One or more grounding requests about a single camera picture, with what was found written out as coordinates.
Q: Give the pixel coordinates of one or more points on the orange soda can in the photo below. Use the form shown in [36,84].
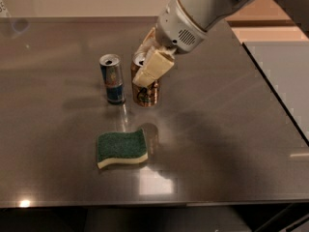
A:
[145,97]

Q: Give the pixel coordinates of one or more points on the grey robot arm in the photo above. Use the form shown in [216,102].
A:
[206,13]

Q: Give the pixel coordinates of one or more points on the blue silver redbull can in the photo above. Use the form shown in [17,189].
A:
[111,69]

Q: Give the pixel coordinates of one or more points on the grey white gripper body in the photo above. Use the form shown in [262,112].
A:
[176,29]

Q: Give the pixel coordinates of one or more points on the green yellow sponge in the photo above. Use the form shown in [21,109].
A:
[121,148]

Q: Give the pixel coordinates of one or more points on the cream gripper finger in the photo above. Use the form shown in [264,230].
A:
[157,63]
[149,44]

